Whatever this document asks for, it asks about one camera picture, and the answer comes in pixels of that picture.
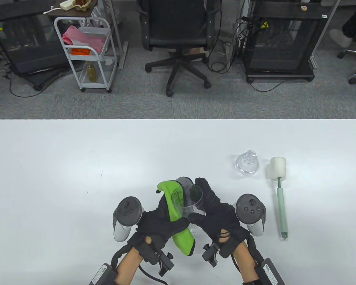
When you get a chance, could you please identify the person's left hand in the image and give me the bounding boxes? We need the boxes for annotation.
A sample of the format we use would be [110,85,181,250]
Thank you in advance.
[127,197,191,253]

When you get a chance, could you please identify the person's right hand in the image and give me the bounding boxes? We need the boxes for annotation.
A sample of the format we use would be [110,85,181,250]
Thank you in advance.
[188,178,251,259]

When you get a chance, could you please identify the green microfiber cloth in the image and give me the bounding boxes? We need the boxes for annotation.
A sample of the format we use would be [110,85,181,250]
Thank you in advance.
[157,177,196,256]

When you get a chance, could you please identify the clear plastic shaker cup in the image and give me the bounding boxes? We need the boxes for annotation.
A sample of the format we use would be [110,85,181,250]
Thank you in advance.
[171,184,203,219]

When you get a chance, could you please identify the clear domed shaker lid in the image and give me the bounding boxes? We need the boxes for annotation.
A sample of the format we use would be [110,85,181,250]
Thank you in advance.
[236,151,260,176]

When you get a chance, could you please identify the white sponge cup brush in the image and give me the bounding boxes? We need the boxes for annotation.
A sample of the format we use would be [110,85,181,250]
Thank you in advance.
[266,157,288,240]

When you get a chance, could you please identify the person's right forearm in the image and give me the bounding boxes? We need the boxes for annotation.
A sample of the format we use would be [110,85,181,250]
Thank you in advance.
[231,240,258,282]

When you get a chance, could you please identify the person's left forearm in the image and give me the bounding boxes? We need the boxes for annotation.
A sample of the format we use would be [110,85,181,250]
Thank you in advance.
[116,246,146,285]

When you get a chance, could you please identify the grey right hand controller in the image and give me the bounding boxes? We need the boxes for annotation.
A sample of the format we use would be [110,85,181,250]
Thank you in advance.
[235,194,267,236]

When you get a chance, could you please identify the grey hand controller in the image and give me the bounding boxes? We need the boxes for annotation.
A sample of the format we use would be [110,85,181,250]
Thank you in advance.
[113,197,145,242]
[235,194,267,236]

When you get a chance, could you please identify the grey left hand controller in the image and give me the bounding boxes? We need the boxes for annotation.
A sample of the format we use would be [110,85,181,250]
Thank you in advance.
[113,197,145,242]

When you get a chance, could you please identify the black right wrist sensor box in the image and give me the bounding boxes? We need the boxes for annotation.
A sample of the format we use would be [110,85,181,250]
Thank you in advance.
[254,258,285,285]

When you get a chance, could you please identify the black wrist sensor box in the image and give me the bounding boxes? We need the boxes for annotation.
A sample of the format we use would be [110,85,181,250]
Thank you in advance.
[88,263,119,285]
[254,258,285,285]

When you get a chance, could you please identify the black left wrist sensor box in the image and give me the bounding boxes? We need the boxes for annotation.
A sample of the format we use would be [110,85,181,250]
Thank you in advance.
[88,263,119,285]

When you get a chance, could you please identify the white rolling cart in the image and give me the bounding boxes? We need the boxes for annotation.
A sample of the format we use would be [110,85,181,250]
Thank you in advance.
[54,17,118,93]

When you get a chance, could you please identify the bottle with yellow liquid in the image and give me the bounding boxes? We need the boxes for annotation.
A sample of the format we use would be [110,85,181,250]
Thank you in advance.
[85,61,98,82]

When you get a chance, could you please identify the black mesh equipment cabinet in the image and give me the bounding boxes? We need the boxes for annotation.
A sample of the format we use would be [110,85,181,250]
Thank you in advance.
[0,6,71,91]
[244,0,321,83]

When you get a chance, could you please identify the pink folded cloth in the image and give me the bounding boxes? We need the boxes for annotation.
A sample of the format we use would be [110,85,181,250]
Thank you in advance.
[62,25,106,53]

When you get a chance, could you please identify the brown side table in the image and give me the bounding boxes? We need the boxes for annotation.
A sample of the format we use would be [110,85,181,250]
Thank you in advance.
[44,0,99,18]

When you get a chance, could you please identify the white power strip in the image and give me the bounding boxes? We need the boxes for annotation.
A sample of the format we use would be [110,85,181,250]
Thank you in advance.
[43,0,75,15]

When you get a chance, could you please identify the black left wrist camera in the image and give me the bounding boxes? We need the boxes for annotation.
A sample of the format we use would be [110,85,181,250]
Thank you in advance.
[141,246,175,276]

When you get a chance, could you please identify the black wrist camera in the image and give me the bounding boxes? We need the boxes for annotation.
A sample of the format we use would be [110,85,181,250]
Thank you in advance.
[141,246,175,276]
[202,243,220,265]

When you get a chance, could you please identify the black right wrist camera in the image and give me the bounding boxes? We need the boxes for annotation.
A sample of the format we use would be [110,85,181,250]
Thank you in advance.
[202,243,220,265]

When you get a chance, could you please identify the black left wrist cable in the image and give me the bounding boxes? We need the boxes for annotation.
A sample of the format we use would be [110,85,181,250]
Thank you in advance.
[138,264,168,285]

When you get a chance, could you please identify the aluminium frame post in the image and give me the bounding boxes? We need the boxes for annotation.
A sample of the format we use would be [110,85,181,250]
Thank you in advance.
[309,0,341,70]
[105,0,128,70]

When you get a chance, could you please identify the black cable bundle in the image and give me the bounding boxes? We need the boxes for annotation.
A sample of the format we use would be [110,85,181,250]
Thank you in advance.
[206,12,249,74]

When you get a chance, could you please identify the black floor cable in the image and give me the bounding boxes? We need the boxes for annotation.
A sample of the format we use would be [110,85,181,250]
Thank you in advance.
[8,67,58,98]

